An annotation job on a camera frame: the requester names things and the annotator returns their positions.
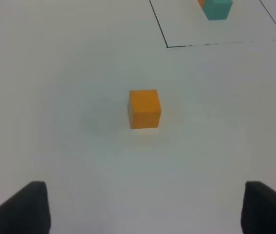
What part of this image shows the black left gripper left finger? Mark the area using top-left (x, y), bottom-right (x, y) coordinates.
top-left (0, 181), bottom-right (51, 234)

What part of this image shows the orange template cube block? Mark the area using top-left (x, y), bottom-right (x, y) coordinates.
top-left (198, 0), bottom-right (205, 8)

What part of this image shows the teal template cube block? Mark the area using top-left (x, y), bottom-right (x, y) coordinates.
top-left (202, 0), bottom-right (233, 20)

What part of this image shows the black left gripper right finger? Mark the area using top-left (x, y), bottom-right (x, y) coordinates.
top-left (240, 181), bottom-right (276, 234)

